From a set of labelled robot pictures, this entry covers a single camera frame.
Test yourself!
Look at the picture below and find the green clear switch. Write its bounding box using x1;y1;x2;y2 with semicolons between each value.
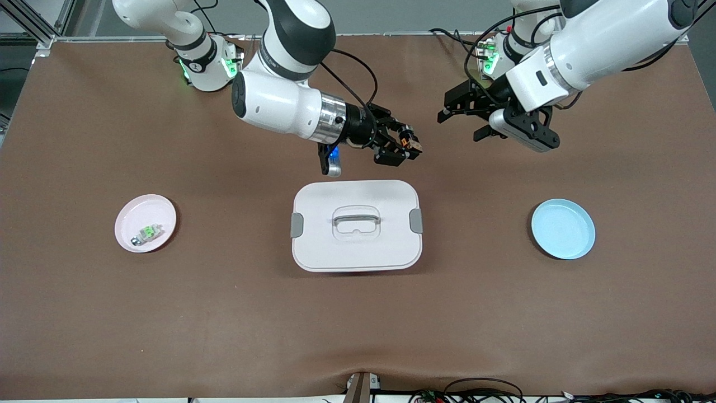
130;224;164;247

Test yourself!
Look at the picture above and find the brown table mat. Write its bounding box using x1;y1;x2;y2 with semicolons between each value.
0;31;716;401

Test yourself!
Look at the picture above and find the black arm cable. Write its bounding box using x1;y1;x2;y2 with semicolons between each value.
321;48;379;113
463;4;563;99

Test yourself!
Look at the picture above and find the black looped cable bundle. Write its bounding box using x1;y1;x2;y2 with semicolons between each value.
410;378;525;403

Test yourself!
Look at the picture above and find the metal table edge bracket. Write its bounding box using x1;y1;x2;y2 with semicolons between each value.
345;371;382;403

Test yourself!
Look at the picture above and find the light blue round plate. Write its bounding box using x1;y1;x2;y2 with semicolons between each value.
531;199;596;260

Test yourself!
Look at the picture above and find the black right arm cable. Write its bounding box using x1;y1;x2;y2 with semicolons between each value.
321;48;379;113

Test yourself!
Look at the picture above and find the aluminium table edge rail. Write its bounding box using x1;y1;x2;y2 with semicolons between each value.
53;31;521;44

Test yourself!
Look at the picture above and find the pink round plate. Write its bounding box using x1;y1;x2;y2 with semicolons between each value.
115;194;177;254

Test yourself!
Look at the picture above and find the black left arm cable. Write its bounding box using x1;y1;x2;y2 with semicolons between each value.
463;4;563;99

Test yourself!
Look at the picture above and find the white lidded storage box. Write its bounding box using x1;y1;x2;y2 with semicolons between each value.
290;180;424;273

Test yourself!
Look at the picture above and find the black base power cable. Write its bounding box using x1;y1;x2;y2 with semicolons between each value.
193;4;228;38
430;28;487;59

